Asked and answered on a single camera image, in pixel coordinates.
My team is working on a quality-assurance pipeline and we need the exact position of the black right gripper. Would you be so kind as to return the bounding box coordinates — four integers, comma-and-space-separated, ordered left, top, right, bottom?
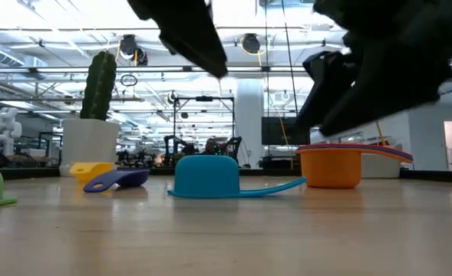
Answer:
294, 0, 452, 137

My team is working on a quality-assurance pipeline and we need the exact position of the large orange measuring cup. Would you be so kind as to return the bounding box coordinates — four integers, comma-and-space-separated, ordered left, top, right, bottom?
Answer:
295, 147, 414, 189

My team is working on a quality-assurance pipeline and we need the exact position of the grey plastic basket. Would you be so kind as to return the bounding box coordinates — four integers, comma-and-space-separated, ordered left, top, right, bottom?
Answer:
361, 143, 403, 179

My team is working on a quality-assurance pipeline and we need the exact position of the black gantry frame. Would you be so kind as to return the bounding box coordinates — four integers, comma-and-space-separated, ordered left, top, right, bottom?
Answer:
172, 95, 236, 155

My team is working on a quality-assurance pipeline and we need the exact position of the white humanoid robot figure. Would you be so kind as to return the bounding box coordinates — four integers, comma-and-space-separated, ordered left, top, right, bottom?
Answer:
0, 107, 23, 157

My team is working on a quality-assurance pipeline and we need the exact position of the person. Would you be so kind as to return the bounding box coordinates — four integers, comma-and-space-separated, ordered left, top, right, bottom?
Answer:
201, 137, 222, 156

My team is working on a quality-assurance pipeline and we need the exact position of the black hanging cable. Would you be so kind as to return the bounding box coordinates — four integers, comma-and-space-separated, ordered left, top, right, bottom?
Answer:
280, 0, 300, 116

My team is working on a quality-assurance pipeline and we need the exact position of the black wall monitor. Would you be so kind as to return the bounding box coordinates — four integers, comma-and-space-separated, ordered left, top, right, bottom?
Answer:
261, 116, 312, 146

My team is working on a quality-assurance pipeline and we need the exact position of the white hexagonal plant pot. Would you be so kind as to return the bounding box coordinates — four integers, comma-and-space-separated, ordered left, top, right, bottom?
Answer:
58, 117, 121, 178

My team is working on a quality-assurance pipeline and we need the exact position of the green cactus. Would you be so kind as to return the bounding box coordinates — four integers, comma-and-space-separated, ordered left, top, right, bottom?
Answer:
79, 50, 118, 122

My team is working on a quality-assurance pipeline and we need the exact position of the white building column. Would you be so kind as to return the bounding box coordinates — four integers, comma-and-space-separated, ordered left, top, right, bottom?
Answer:
234, 78, 266, 169

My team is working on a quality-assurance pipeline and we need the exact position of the small navy measuring cup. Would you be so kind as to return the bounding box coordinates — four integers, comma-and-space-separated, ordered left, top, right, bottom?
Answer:
82, 169, 151, 194

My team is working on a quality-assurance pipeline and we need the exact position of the black aluminium table frame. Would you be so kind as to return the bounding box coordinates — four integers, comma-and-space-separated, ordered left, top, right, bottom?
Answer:
0, 166, 452, 182

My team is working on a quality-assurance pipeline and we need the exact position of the yellow measuring cup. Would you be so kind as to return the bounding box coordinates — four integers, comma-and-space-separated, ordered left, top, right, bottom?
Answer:
68, 161, 116, 186

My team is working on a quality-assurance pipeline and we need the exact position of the light blue measuring cup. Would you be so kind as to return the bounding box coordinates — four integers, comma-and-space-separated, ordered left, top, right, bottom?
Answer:
167, 154, 308, 199

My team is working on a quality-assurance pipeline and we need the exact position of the yellow hanging cable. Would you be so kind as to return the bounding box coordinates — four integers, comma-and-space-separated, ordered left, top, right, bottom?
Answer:
374, 121, 384, 146

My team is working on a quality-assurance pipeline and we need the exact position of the red measuring cup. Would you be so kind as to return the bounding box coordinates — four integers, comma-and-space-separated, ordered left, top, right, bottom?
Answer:
297, 143, 413, 157

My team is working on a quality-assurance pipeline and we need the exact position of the black ceiling cable reel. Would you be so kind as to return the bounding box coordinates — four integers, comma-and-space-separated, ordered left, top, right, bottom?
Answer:
118, 34, 150, 67
241, 33, 262, 55

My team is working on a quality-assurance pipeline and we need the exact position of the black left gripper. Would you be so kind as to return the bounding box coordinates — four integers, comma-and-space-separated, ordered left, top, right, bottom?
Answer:
127, 0, 229, 79

